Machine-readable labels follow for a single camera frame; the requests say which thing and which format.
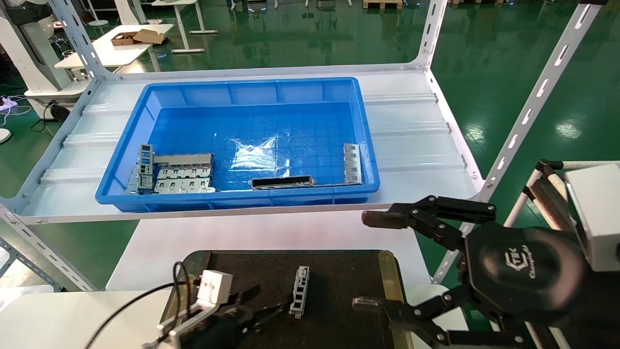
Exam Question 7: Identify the silver slotted metal part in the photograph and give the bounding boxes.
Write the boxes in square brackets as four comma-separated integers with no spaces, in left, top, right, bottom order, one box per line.
[343,143,363,185]

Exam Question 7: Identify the grey metal shelf rack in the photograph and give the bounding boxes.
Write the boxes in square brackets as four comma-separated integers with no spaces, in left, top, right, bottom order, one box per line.
[0,0,606,291]

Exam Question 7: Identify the white tube frame black joints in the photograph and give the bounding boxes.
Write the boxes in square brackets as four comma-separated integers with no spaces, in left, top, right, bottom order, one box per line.
[504,159,620,228]

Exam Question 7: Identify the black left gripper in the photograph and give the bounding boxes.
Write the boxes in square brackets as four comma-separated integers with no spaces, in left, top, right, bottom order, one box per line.
[182,286,293,349]

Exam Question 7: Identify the white desk with T-leg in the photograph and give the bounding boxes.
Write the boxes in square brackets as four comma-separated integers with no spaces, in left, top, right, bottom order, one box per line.
[150,0,218,54]

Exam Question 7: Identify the long grey metal part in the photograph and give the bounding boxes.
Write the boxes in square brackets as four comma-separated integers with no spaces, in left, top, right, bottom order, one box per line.
[155,166,213,179]
[153,178,217,194]
[154,153,214,166]

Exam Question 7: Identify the open cardboard box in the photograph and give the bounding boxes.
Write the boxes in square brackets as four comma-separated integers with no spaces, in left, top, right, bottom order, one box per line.
[110,32,139,47]

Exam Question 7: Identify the flat cardboard box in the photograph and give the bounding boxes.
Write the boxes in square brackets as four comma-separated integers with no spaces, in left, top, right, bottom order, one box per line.
[133,28,167,45]

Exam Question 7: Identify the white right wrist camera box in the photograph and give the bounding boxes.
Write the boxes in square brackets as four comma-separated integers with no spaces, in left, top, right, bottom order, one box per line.
[564,163,620,272]

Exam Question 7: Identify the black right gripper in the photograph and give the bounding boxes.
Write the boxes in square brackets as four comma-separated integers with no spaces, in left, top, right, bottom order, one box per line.
[352,195,589,349]

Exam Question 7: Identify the black round floor device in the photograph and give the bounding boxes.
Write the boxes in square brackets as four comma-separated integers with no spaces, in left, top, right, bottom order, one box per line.
[48,103,71,122]

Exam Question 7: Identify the black tray container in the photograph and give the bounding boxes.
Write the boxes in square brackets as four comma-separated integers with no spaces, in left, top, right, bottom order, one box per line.
[160,250,405,349]

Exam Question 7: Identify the large blue plastic bin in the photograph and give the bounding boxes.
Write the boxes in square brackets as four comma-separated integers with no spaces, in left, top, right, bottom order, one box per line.
[94,77,381,213]

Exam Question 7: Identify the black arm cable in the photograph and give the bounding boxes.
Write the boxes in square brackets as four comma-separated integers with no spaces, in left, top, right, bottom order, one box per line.
[83,262,202,349]

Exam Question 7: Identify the white robot column stand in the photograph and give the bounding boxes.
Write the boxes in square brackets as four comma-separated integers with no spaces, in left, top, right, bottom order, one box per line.
[0,0,91,105]

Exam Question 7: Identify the black long metal part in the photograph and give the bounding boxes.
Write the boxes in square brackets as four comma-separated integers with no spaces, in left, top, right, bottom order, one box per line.
[249,175,315,190]

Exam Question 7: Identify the clear plastic film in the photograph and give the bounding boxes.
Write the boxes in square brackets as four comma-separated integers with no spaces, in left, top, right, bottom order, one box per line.
[230,138,291,173]

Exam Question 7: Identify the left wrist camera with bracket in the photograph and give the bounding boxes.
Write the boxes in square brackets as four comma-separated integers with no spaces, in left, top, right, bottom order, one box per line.
[155,270,233,349]

